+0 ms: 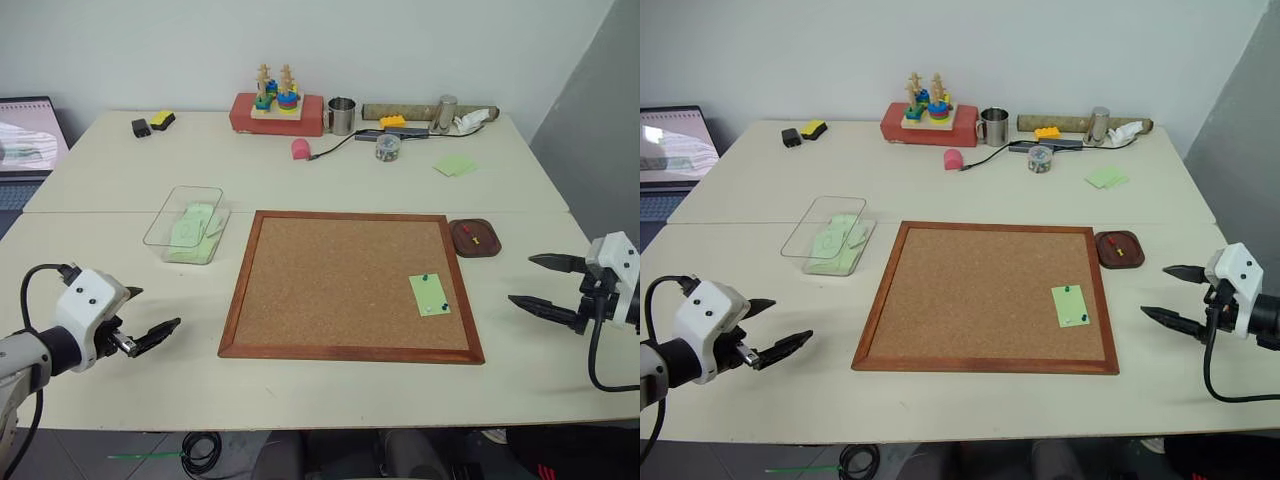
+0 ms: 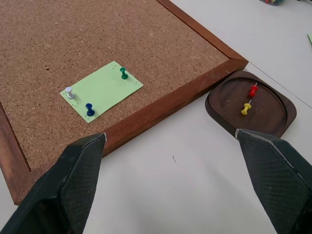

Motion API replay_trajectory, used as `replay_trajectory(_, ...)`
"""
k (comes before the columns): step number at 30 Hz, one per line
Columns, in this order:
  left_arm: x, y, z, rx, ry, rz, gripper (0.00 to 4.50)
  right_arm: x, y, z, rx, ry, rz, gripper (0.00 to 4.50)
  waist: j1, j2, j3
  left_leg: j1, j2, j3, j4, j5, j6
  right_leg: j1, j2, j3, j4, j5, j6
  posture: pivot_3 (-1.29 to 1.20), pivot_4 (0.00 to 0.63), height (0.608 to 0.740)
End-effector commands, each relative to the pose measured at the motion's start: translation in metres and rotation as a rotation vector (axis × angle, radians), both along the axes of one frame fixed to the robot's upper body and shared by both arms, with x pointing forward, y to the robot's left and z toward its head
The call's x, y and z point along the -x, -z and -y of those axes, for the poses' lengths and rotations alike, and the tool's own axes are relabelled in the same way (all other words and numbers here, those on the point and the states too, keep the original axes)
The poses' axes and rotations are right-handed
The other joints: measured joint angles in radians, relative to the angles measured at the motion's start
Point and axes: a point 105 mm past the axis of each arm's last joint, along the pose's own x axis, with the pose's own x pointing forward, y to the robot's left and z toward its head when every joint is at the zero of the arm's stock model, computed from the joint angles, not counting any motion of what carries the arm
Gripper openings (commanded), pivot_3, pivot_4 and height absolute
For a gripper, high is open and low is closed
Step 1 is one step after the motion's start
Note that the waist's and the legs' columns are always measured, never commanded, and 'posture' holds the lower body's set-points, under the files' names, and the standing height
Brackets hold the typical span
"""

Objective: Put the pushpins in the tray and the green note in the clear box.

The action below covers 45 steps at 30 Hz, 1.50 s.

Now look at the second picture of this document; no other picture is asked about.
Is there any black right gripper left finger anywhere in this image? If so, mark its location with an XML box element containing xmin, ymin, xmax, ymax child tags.
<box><xmin>0</xmin><ymin>132</ymin><xmax>108</xmax><ymax>234</ymax></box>

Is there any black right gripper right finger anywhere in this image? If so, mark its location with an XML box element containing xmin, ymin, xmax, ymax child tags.
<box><xmin>235</xmin><ymin>128</ymin><xmax>312</xmax><ymax>234</ymax></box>

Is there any yellow push pin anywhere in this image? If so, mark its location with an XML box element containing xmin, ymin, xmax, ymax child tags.
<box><xmin>240</xmin><ymin>99</ymin><xmax>253</xmax><ymax>116</ymax></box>

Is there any blue push pin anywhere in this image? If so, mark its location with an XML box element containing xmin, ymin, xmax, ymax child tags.
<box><xmin>85</xmin><ymin>103</ymin><xmax>96</xmax><ymax>117</ymax></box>

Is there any red push pin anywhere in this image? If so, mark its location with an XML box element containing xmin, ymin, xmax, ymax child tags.
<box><xmin>249</xmin><ymin>82</ymin><xmax>259</xmax><ymax>98</ymax></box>

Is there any white push pin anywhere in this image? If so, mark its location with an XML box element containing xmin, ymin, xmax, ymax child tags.
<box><xmin>65</xmin><ymin>86</ymin><xmax>76</xmax><ymax>100</ymax></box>

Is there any light green paper note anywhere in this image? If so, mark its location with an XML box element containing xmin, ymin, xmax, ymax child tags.
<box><xmin>59</xmin><ymin>60</ymin><xmax>144</xmax><ymax>123</ymax></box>

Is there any wood-framed cork board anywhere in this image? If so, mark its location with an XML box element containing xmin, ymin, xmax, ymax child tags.
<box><xmin>0</xmin><ymin>0</ymin><xmax>249</xmax><ymax>206</ymax></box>

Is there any blurry multicoloured bowl edge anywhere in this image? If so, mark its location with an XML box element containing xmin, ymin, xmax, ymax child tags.
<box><xmin>259</xmin><ymin>0</ymin><xmax>286</xmax><ymax>6</ymax></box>

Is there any dark wooden tray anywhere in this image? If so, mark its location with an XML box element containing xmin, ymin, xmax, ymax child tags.
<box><xmin>205</xmin><ymin>70</ymin><xmax>298</xmax><ymax>138</ymax></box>

